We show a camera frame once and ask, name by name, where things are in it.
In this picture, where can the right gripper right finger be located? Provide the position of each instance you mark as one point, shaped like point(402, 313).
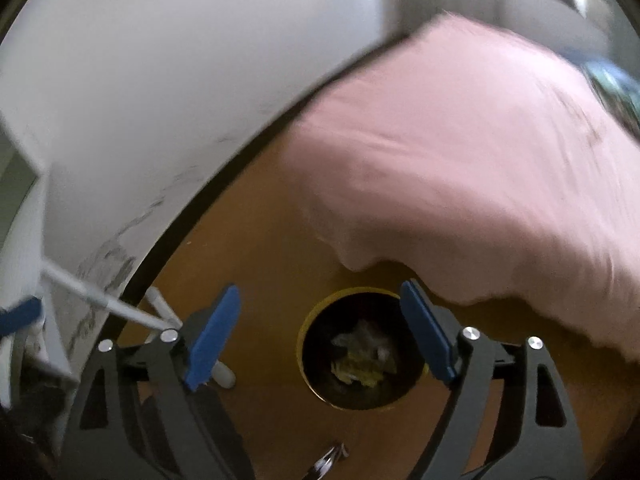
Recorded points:
point(508, 415)

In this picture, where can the black round trash bin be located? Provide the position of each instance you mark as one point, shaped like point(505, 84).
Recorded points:
point(356, 352)

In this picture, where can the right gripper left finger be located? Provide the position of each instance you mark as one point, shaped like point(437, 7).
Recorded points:
point(148, 411)

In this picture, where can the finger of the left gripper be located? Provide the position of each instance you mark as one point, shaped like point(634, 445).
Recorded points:
point(21, 315)

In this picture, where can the pink bed blanket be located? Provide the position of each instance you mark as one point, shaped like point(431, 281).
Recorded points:
point(484, 163)

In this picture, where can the chrome chair base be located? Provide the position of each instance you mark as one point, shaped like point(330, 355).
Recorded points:
point(326, 462)

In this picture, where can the blue green bedding pile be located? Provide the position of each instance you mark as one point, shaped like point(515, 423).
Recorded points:
point(616, 89)

